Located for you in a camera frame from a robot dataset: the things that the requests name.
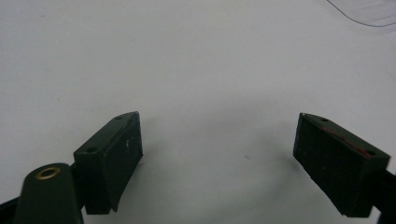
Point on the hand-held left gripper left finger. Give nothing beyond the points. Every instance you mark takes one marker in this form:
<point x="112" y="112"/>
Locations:
<point x="106" y="161"/>

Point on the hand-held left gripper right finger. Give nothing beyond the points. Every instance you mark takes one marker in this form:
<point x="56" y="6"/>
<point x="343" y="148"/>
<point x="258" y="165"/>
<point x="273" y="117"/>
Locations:
<point x="336" y="165"/>

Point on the thin dark thread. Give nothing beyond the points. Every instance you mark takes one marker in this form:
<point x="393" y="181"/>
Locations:
<point x="358" y="21"/>

